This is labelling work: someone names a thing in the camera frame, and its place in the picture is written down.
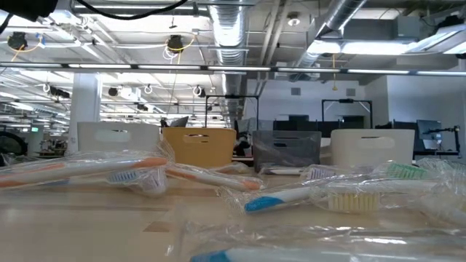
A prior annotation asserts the grey translucent plastic bin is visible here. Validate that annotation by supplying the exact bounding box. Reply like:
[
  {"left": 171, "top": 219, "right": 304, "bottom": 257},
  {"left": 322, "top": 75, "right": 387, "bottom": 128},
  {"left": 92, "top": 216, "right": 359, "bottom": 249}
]
[{"left": 250, "top": 130, "right": 323, "bottom": 170}]

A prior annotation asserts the smooth silver ceiling duct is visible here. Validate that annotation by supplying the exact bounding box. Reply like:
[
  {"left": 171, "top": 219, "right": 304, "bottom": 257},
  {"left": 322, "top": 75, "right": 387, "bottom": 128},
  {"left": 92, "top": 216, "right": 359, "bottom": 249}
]
[{"left": 291, "top": 0, "right": 368, "bottom": 79}]

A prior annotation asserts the white plastic bin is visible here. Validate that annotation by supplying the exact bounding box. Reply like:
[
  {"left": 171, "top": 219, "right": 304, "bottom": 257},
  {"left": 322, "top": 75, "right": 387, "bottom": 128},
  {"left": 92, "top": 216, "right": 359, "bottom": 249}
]
[
  {"left": 76, "top": 122, "right": 161, "bottom": 154},
  {"left": 330, "top": 129, "right": 416, "bottom": 167}
]

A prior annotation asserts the ceiling light panel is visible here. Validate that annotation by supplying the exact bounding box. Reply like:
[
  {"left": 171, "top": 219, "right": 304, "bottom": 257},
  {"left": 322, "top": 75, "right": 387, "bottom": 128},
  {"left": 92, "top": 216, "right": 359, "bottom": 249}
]
[{"left": 307, "top": 39, "right": 418, "bottom": 56}]

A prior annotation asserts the computer monitor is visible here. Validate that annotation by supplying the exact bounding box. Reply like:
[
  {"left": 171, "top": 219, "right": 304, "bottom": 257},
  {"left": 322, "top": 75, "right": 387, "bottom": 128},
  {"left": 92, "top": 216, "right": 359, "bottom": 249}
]
[{"left": 416, "top": 119, "right": 443, "bottom": 151}]

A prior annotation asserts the grey tilted monitor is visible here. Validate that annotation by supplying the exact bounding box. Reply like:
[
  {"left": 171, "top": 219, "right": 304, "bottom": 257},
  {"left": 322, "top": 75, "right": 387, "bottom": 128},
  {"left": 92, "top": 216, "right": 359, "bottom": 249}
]
[{"left": 169, "top": 115, "right": 190, "bottom": 128}]

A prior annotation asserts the LED light bar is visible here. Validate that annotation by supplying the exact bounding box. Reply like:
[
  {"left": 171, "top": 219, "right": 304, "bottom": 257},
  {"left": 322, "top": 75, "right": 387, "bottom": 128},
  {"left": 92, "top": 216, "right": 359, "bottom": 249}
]
[{"left": 0, "top": 61, "right": 466, "bottom": 76}]

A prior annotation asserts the black cord reel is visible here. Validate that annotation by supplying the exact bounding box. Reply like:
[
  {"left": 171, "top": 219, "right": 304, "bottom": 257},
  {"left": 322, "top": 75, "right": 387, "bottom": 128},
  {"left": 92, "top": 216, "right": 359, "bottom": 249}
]
[
  {"left": 7, "top": 31, "right": 29, "bottom": 51},
  {"left": 166, "top": 34, "right": 185, "bottom": 55}
]

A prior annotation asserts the white column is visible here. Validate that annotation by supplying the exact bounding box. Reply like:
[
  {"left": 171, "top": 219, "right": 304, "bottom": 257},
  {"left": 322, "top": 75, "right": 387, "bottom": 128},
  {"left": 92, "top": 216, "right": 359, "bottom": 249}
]
[{"left": 68, "top": 72, "right": 103, "bottom": 154}]

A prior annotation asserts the black station frame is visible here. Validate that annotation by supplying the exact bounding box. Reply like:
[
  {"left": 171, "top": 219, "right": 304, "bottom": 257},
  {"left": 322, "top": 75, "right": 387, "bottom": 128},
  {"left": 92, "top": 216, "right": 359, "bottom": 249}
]
[
  {"left": 321, "top": 98, "right": 374, "bottom": 129},
  {"left": 205, "top": 94, "right": 260, "bottom": 129}
]

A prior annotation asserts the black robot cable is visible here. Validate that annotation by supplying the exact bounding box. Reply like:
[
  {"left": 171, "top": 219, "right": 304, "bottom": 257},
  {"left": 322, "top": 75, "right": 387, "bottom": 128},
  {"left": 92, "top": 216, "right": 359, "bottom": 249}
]
[{"left": 74, "top": 0, "right": 189, "bottom": 21}]

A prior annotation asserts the corrugated silver ceiling duct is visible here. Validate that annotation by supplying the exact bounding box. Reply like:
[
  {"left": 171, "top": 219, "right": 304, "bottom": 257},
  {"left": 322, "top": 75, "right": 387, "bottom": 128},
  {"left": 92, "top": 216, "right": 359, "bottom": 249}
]
[{"left": 208, "top": 0, "right": 253, "bottom": 127}]

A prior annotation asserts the blue white wrapped toothbrush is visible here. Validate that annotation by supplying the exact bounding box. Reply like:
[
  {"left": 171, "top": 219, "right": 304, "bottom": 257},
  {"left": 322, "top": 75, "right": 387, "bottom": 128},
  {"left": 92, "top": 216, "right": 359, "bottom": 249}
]
[
  {"left": 105, "top": 167, "right": 169, "bottom": 198},
  {"left": 243, "top": 185, "right": 321, "bottom": 215},
  {"left": 187, "top": 246, "right": 466, "bottom": 262}
]

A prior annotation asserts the purple white wrapped toothbrush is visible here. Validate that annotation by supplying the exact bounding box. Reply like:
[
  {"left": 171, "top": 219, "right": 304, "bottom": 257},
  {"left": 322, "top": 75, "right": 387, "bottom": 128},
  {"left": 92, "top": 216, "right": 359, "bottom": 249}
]
[
  {"left": 300, "top": 164, "right": 378, "bottom": 181},
  {"left": 260, "top": 164, "right": 305, "bottom": 177}
]

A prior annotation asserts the yellow plastic bin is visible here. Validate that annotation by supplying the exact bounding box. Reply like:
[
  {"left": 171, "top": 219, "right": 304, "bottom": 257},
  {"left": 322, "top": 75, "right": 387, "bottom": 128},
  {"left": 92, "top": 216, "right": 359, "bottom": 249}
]
[{"left": 162, "top": 127, "right": 237, "bottom": 167}]

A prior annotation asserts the green white wrapped toothbrush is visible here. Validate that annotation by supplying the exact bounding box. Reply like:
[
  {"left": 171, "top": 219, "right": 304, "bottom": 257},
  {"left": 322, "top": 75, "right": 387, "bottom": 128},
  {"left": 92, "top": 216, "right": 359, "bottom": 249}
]
[{"left": 378, "top": 162, "right": 430, "bottom": 181}]

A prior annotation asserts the yellow hanging pendant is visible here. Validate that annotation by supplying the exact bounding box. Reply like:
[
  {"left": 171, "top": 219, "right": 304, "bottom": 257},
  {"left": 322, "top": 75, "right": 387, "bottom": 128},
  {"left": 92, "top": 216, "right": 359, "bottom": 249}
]
[{"left": 330, "top": 53, "right": 338, "bottom": 92}]

